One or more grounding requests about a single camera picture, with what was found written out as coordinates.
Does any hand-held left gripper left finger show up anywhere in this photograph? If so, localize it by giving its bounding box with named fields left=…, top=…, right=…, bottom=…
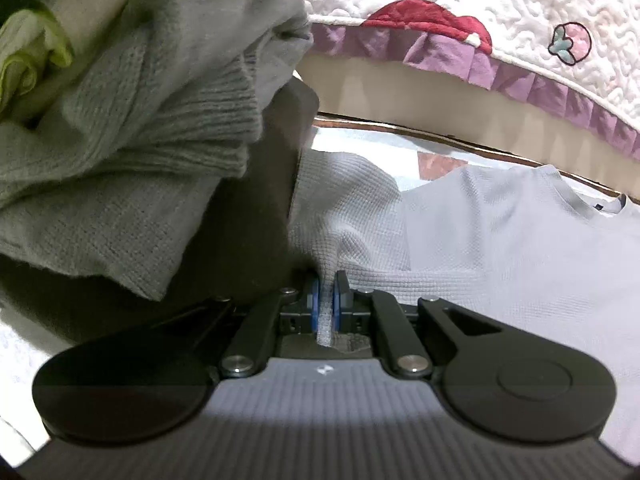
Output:
left=150, top=272, right=321, bottom=380

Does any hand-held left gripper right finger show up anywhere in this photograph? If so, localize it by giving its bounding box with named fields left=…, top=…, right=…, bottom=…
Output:
left=332, top=270, right=503, bottom=380

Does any light grey waffle shirt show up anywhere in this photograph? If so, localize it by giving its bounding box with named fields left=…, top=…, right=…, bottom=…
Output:
left=287, top=150, right=640, bottom=466

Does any grey knit sweater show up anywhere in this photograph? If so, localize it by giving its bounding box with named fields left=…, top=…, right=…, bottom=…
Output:
left=0, top=0, right=316, bottom=301

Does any stack of folded clothes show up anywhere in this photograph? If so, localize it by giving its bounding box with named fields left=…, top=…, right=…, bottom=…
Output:
left=0, top=0, right=321, bottom=346

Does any white quilt with red print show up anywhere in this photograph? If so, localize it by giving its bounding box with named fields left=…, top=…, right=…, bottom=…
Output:
left=265, top=0, right=640, bottom=161

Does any beige bed frame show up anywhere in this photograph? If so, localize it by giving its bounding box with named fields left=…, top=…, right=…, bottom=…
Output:
left=295, top=52, right=640, bottom=206

